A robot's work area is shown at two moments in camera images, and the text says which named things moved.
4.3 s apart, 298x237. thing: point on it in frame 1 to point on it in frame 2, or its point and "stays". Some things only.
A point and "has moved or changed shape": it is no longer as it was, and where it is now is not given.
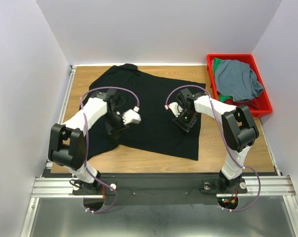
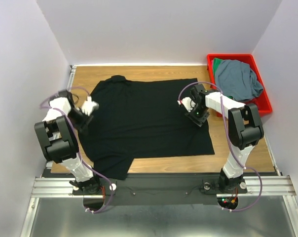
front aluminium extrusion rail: (280, 185) stays
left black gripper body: (115, 123) to (78, 118)
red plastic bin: (264, 100) stays
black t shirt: (148, 94) has moved or changed shape
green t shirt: (216, 61) stays
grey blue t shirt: (234, 79) stays
